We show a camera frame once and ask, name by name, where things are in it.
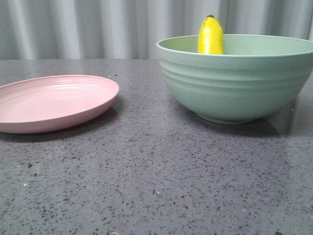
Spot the pink plastic plate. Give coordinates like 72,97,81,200
0,75,119,134

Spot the green ribbed bowl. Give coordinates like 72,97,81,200
156,34,313,124

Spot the grey-white pleated curtain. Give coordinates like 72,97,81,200
0,0,313,59

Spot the yellow plastic banana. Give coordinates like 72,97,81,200
198,15,224,54

